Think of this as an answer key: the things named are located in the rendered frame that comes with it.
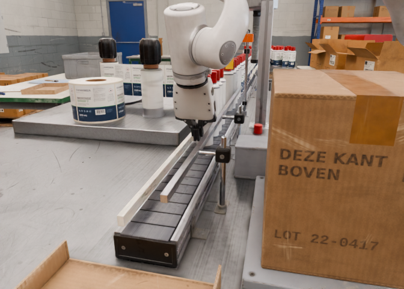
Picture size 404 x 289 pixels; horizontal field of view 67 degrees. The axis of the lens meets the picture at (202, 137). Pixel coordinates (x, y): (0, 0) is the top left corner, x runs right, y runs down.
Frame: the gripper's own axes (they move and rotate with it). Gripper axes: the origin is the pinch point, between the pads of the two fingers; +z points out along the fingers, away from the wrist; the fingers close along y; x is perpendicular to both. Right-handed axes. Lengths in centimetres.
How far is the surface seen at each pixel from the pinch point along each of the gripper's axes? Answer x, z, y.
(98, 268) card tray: 41.1, -3.1, 6.4
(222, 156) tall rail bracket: 16.6, -7.2, -9.7
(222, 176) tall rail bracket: 17.4, -2.2, -9.7
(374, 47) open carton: -217, 62, -102
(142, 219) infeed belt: 32.0, -4.7, 2.2
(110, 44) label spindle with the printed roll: -64, 1, 57
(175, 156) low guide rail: 10.0, 0.1, 3.1
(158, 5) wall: -752, 163, 297
